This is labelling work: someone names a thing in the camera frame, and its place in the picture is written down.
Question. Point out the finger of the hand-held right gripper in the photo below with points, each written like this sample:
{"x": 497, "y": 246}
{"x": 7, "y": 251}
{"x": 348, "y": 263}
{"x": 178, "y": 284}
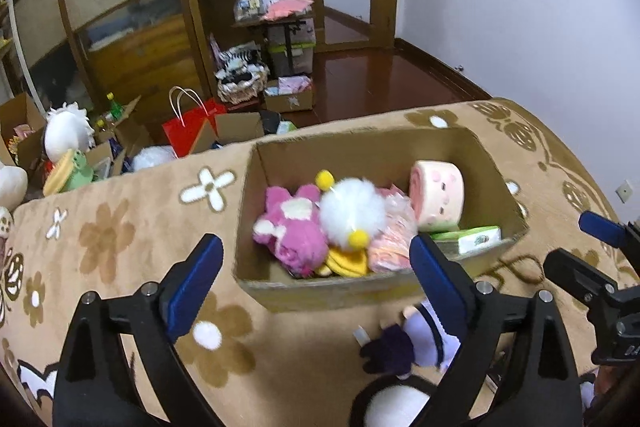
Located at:
{"x": 575, "y": 272}
{"x": 602, "y": 227}

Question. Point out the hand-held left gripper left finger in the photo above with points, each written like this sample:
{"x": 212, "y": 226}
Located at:
{"x": 192, "y": 284}

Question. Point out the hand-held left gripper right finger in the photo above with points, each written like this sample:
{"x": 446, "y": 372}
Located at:
{"x": 440, "y": 284}

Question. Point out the green tissue packet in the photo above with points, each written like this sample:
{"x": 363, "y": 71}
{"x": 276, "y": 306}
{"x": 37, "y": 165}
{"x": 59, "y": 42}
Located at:
{"x": 470, "y": 239}

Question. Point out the purple and white plush doll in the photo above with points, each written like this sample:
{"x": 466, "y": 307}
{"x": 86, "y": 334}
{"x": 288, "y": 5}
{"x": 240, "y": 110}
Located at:
{"x": 390, "y": 349}

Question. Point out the pink roll plush toy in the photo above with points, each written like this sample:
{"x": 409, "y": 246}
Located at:
{"x": 440, "y": 197}

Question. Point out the yellow round plush toy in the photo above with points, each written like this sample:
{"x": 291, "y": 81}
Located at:
{"x": 347, "y": 263}

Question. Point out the pink bear plush toy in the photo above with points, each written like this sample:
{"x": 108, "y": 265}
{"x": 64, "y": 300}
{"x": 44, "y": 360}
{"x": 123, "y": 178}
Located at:
{"x": 295, "y": 237}

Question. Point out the white fluffy plush toy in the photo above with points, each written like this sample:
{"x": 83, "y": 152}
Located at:
{"x": 352, "y": 209}

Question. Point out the brown flower blanket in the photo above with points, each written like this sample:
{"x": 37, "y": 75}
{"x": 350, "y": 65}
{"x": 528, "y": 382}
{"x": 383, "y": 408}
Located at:
{"x": 150, "y": 227}

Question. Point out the black and white plush toy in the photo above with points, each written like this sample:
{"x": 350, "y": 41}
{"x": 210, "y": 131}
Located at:
{"x": 395, "y": 402}

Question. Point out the white plush ball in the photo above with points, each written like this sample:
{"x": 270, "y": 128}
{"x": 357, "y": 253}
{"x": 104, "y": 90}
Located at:
{"x": 152, "y": 159}

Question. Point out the red paper bag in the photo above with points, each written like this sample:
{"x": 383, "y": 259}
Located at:
{"x": 190, "y": 134}

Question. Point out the flat cardboard piece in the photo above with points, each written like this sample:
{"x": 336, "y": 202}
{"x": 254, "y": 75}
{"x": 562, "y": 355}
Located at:
{"x": 235, "y": 129}

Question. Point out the green frog plush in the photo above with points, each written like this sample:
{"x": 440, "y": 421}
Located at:
{"x": 75, "y": 174}

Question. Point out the cardboard box with open flaps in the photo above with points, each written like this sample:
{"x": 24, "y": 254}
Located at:
{"x": 132, "y": 134}

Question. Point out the green bottle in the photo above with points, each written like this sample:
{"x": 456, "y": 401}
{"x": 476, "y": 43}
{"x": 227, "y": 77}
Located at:
{"x": 116, "y": 109}

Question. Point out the white-haired plush doll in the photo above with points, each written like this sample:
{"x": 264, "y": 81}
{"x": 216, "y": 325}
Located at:
{"x": 67, "y": 134}

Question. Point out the lace-trimmed wicker basket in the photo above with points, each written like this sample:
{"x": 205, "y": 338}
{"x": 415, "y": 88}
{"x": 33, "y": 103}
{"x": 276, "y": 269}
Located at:
{"x": 242, "y": 89}

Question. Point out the large white cow plush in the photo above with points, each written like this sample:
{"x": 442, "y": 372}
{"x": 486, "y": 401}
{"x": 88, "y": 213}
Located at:
{"x": 11, "y": 184}

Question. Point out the small cardboard box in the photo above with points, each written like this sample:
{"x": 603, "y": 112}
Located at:
{"x": 290, "y": 99}

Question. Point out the clear storage bin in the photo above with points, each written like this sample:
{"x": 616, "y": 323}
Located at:
{"x": 300, "y": 52}

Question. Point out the small folding table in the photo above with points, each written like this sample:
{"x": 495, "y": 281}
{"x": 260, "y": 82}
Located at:
{"x": 287, "y": 42}

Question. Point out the wooden corner shelf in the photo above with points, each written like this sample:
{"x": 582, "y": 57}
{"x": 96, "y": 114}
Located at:
{"x": 220, "y": 7}

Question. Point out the clear organizer box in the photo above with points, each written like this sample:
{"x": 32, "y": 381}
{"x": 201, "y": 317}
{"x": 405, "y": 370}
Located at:
{"x": 252, "y": 6}

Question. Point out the wooden wardrobe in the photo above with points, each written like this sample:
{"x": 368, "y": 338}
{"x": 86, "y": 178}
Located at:
{"x": 115, "y": 7}

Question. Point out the pink cloth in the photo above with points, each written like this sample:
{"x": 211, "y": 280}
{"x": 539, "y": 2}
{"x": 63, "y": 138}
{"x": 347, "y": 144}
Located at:
{"x": 287, "y": 9}

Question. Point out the white pole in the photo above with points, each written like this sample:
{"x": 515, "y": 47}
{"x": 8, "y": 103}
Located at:
{"x": 22, "y": 42}

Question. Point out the white wall socket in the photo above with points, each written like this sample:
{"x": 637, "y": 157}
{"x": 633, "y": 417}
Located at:
{"x": 624, "y": 191}

